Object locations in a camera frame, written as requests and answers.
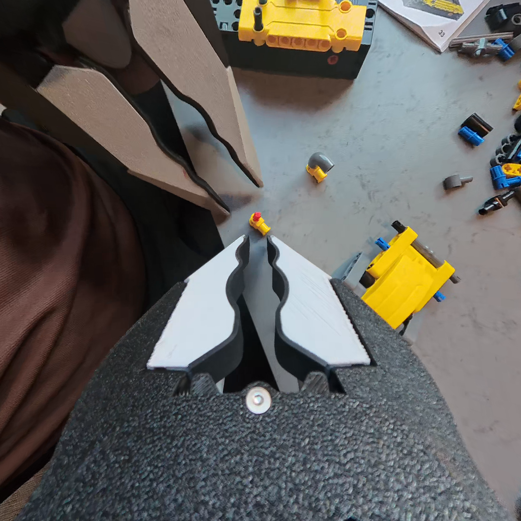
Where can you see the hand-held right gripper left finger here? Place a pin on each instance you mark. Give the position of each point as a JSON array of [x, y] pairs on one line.
[[195, 326]]

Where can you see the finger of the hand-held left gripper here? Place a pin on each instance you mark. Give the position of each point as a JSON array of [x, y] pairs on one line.
[[114, 122], [195, 73]]

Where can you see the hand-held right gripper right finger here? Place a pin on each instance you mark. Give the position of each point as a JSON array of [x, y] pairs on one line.
[[321, 321]]

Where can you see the yellow curved brick assembly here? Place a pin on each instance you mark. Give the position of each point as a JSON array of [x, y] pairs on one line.
[[407, 277]]

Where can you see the yellow and black brick assembly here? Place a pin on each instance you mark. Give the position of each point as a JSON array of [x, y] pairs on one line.
[[301, 28]]

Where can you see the small grey curved piece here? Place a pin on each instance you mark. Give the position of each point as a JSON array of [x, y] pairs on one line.
[[321, 161]]

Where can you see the pile of small brick parts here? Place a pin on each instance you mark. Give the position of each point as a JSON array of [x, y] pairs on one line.
[[505, 163]]

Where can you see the grey desk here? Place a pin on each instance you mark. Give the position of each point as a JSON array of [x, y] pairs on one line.
[[366, 163]]

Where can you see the person in brown shirt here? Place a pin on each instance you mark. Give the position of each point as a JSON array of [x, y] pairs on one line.
[[57, 309]]

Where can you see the small grey pin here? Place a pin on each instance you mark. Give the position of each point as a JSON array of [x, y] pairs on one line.
[[457, 181]]

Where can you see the black and blue pin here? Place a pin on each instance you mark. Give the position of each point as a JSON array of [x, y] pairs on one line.
[[475, 130]]

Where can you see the instruction booklet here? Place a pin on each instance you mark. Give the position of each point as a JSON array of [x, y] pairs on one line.
[[440, 16]]

